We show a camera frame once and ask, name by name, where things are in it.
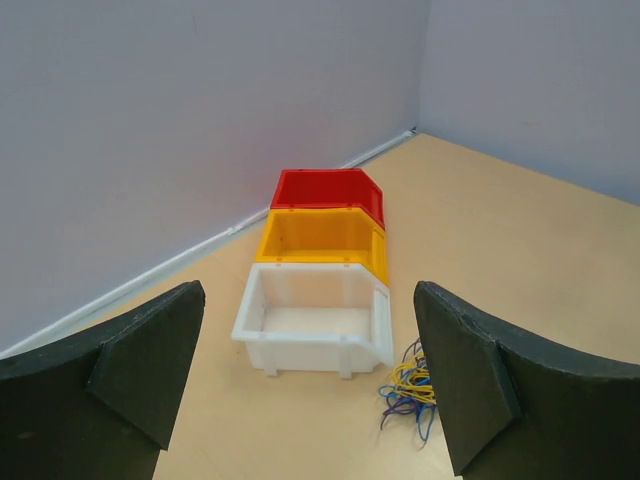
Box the coloured wire bundle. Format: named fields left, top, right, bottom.
left=378, top=337, right=439, bottom=450

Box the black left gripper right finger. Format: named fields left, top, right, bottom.
left=414, top=281, right=639, bottom=479

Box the white plastic bin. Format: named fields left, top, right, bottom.
left=231, top=262, right=395, bottom=379

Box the yellow plastic bin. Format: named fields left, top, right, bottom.
left=255, top=207, right=390, bottom=285

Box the red plastic bin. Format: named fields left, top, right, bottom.
left=270, top=168, right=386, bottom=230

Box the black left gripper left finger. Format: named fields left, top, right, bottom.
left=1, top=281, right=205, bottom=479

